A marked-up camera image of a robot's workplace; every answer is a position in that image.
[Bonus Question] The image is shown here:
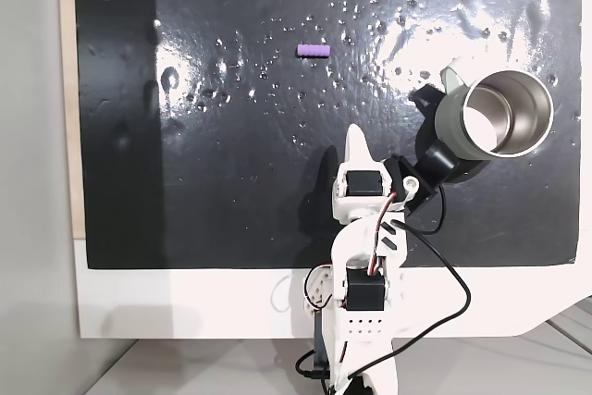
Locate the pale green steel mug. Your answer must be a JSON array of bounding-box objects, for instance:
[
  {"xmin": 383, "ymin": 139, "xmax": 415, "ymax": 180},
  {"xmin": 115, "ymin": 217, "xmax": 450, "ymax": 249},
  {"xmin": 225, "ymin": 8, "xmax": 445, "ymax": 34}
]
[{"xmin": 433, "ymin": 56, "xmax": 555, "ymax": 161}]

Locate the red white motor wire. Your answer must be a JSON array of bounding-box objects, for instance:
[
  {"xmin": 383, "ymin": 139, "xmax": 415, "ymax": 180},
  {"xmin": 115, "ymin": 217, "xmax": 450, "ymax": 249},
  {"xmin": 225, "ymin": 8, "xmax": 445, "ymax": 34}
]
[{"xmin": 367, "ymin": 191, "xmax": 403, "ymax": 276}]

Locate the black camera box with mount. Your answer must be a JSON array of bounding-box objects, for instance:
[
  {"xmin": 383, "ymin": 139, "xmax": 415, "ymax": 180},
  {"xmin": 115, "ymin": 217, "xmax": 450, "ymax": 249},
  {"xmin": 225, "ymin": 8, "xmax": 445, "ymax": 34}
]
[{"xmin": 387, "ymin": 83, "xmax": 462, "ymax": 216}]

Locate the black cable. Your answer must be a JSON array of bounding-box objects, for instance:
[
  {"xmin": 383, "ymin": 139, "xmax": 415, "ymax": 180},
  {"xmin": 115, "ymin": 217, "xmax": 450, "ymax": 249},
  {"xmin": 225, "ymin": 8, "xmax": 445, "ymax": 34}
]
[{"xmin": 295, "ymin": 184, "xmax": 473, "ymax": 382}]

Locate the purple ribbed pen grip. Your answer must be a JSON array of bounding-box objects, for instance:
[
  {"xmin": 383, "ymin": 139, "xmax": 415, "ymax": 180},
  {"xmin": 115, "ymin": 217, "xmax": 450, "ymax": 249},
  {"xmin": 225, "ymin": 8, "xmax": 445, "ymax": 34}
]
[{"xmin": 296, "ymin": 43, "xmax": 332, "ymax": 59}]

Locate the black mat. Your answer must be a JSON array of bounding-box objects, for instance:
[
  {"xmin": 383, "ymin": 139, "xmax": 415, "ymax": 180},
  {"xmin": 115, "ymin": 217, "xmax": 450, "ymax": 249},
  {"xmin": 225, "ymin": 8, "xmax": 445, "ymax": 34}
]
[{"xmin": 73, "ymin": 0, "xmax": 582, "ymax": 270}]

